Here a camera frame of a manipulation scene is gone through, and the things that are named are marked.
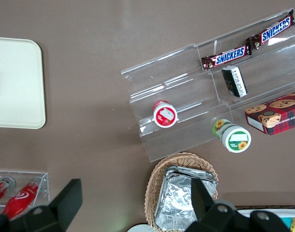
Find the red tartan cookie box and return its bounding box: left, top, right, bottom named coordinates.
left=244, top=89, right=295, bottom=136

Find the stack of foil trays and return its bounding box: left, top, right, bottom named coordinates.
left=154, top=165, right=218, bottom=230

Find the red-lidded strawberry cup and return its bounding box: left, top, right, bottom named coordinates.
left=152, top=99, right=179, bottom=128

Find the Snickers chocolate bar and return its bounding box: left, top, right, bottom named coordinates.
left=201, top=44, right=252, bottom=71
left=245, top=9, right=295, bottom=51

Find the cream rectangular serving tray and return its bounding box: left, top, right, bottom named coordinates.
left=0, top=36, right=46, bottom=130

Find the small black white-ended box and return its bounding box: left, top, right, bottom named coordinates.
left=221, top=65, right=249, bottom=98

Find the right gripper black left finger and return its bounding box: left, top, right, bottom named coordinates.
left=11, top=178, right=83, bottom=232

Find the green sunflower-print cup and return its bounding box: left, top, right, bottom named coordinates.
left=212, top=118, right=252, bottom=154

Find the clear acrylic bottle rack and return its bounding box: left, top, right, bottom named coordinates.
left=0, top=170, right=50, bottom=216

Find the oval light wicker basket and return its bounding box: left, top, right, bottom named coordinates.
left=144, top=151, right=220, bottom=229

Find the teal snack packet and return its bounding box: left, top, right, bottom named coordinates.
left=281, top=217, right=295, bottom=232

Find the clear acrylic stepped shelf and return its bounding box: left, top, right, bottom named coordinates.
left=120, top=8, right=295, bottom=162

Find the white dark-rimmed snack tray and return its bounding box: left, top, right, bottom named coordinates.
left=234, top=205, right=295, bottom=232

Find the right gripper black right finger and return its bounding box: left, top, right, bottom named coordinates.
left=186, top=177, right=253, bottom=232

